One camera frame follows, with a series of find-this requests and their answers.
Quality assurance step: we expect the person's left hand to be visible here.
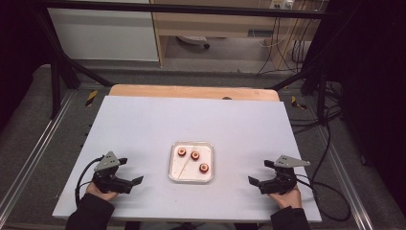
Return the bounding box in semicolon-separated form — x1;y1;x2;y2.
85;181;120;202

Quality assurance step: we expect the bundle of hanging cables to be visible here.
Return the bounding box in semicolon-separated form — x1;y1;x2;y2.
256;13;309;77

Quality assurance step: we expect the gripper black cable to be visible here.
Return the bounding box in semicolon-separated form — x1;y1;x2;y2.
74;155;105;205
295;121;352;222

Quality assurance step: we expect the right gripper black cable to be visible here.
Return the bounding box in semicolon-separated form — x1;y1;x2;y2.
295;121;352;222

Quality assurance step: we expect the yellow black tape strip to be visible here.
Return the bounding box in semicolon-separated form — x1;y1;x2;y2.
290;95;308;111
84;90;99;107

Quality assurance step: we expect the wooden skewer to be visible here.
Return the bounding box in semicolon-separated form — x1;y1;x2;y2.
176;158;192;180

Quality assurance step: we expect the person's right hand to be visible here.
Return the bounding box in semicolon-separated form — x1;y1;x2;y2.
267;186;304;210

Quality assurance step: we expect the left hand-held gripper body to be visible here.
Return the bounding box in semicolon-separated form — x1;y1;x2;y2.
91;150;133;195

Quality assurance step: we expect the white cabinet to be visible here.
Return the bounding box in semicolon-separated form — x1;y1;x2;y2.
47;0;160;62

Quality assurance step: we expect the white power strip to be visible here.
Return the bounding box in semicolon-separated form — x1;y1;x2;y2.
269;0;295;10

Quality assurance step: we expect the black metal frame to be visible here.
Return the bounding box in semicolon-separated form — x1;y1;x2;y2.
32;0;331;124

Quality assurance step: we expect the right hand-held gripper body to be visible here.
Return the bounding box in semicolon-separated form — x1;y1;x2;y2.
259;154;311;196

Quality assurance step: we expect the square metal tray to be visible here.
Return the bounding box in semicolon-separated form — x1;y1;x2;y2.
168;141;214;184

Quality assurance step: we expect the wooden desk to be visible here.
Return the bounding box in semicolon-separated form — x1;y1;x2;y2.
149;0;324;70

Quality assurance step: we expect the office chair base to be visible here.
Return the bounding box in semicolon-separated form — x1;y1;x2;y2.
176;34;211;50

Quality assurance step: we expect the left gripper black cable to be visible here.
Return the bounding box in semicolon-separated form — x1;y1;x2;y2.
74;155;105;205

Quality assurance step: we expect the aluminium floor rail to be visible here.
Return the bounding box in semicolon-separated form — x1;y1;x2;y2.
314;126;376;230
0;90;77;210

